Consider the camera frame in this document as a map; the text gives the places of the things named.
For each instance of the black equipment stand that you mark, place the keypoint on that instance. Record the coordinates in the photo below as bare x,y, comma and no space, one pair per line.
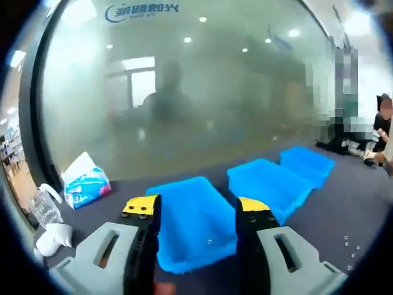
337,147

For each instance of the person's left hand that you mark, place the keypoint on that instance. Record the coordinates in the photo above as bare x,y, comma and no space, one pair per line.
164,289

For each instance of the black wall frame post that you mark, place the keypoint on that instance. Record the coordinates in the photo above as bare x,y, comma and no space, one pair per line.
33,123

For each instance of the white storage shelves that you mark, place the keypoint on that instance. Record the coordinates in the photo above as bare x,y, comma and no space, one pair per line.
10,144

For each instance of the blue plastic bin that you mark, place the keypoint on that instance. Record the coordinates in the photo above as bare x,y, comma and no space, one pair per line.
307,163
193,221
270,190

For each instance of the clear glass mug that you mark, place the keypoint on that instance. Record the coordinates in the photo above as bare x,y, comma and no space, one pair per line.
46,209

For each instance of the blue floral tissue pack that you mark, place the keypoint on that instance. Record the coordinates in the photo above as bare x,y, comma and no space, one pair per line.
87,186

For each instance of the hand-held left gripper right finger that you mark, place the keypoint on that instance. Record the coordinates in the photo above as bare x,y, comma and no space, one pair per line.
310,276

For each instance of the white curved plastic object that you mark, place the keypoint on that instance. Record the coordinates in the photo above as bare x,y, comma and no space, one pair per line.
55,239

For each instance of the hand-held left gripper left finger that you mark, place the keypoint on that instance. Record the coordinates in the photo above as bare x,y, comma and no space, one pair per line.
83,273

